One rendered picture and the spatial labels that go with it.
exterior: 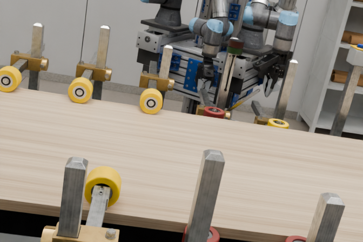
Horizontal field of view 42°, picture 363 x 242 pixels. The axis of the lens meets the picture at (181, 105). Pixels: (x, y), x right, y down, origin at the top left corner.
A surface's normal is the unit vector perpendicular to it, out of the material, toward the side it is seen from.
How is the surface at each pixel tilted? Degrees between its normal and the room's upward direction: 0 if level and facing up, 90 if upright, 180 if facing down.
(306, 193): 0
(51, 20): 90
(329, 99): 90
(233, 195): 0
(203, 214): 90
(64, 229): 90
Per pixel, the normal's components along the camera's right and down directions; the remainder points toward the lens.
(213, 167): 0.04, 0.33
